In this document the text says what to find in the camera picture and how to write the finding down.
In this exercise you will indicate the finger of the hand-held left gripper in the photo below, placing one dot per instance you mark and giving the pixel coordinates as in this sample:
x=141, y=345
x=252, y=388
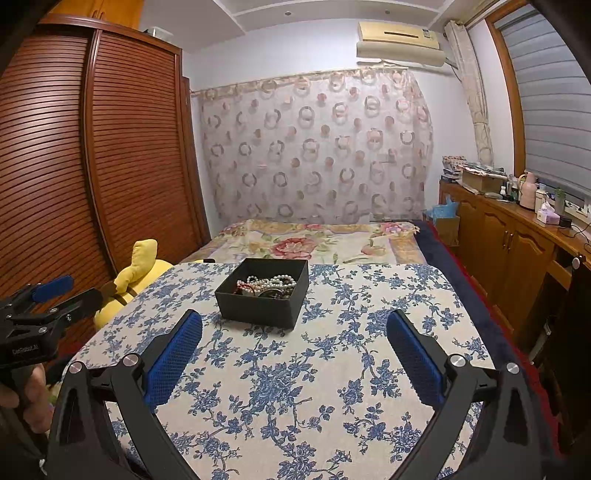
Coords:
x=78, y=304
x=53, y=287

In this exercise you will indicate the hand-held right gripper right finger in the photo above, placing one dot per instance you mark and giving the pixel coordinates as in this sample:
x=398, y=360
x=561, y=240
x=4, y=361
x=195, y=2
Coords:
x=415, y=360

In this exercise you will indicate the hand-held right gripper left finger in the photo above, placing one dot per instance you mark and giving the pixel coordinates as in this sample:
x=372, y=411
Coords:
x=173, y=360

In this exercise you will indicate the black cardboard box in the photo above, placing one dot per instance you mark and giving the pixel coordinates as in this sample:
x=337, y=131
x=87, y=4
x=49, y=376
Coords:
x=258, y=314

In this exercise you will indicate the person's left hand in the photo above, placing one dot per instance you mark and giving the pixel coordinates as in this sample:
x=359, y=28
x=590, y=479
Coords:
x=7, y=396

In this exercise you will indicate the yellow plush toy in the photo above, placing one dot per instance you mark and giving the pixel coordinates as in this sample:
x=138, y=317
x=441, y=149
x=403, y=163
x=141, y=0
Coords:
x=138, y=277

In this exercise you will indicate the dark blue blanket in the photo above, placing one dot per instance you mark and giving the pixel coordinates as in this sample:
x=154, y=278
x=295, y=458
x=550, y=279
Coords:
x=457, y=277

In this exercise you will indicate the blue floral tablecloth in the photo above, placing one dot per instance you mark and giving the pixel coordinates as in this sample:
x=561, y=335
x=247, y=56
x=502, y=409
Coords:
x=300, y=392

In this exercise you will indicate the wooden louvered wardrobe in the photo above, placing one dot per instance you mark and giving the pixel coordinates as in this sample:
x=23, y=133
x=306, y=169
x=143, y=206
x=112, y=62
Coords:
x=115, y=161

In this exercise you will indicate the cardboard box with blue paper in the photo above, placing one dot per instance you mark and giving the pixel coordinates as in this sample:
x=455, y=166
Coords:
x=443, y=221

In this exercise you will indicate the wooden sideboard cabinet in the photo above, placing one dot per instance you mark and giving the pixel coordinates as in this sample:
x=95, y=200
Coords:
x=508, y=240

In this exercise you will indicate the dark furniture piece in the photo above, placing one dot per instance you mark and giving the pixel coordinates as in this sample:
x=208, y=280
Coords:
x=568, y=346

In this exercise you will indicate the floral bedspread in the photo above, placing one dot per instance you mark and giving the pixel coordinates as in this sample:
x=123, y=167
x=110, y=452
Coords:
x=300, y=244

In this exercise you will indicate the open cardboard box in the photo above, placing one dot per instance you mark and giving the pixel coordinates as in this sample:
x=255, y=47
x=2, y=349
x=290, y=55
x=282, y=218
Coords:
x=482, y=182

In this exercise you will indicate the stack of books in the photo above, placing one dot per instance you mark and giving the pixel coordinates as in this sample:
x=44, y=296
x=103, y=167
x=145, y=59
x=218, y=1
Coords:
x=451, y=168

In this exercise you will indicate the pink tissue box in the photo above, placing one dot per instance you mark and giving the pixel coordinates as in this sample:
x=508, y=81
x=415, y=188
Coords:
x=547, y=216

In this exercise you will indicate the pink thermos jug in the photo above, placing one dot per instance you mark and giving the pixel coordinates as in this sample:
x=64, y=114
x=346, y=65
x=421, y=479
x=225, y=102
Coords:
x=527, y=194

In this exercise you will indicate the green bottle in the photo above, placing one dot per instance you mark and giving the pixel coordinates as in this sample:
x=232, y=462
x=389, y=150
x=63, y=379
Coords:
x=559, y=201

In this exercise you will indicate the circle-patterned sheer curtain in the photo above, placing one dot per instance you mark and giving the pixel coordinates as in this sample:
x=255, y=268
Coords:
x=314, y=152

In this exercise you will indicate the beige side curtain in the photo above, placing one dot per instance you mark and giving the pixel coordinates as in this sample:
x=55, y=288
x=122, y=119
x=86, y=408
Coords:
x=478, y=106

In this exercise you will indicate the grey window blind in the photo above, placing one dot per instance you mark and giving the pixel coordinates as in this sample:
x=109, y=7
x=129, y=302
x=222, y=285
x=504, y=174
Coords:
x=554, y=115

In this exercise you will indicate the wall air conditioner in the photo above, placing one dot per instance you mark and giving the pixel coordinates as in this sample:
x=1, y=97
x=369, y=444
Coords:
x=397, y=34

